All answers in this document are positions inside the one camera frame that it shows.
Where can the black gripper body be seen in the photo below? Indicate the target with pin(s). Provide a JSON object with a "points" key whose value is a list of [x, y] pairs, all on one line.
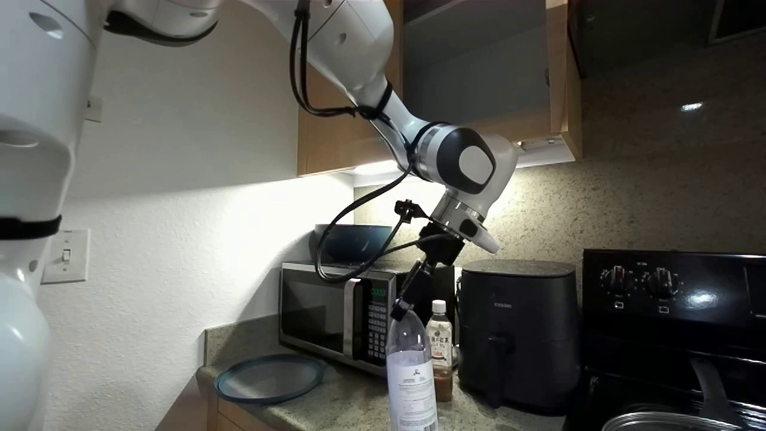
{"points": [[438, 247]]}

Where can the clear water bottle blue cap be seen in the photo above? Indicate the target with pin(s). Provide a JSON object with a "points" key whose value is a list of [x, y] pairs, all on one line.
{"points": [[410, 375]]}

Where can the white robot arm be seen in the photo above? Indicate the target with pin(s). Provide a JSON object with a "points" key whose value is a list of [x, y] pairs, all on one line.
{"points": [[45, 66]]}

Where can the small bottle brown liquid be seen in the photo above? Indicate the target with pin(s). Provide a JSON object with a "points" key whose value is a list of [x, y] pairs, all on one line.
{"points": [[438, 332]]}

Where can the dark blue bowl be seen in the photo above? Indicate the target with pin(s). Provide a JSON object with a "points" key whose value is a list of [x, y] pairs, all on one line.
{"points": [[348, 243]]}

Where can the black air fryer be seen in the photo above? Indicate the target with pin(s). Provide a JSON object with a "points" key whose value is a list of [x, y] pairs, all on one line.
{"points": [[520, 334]]}

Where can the stainless steel microwave oven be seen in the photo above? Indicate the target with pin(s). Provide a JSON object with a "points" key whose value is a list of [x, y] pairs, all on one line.
{"points": [[337, 319]]}

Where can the blue rimmed plate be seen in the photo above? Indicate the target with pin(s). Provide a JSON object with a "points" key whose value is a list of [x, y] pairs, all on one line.
{"points": [[271, 379]]}

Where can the black kitchen stove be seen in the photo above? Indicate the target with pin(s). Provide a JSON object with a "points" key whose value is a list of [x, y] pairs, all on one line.
{"points": [[670, 332]]}

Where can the silver pot on stove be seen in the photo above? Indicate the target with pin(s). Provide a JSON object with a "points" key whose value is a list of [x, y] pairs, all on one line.
{"points": [[677, 419]]}

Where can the wooden wall cabinet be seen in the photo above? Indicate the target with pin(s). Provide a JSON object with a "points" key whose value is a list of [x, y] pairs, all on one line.
{"points": [[493, 66]]}

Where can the white light switch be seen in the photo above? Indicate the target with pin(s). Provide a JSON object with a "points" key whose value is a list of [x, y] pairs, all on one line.
{"points": [[67, 258]]}

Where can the white wall thermostat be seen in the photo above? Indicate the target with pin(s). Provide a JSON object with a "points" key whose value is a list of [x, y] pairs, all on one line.
{"points": [[93, 109]]}

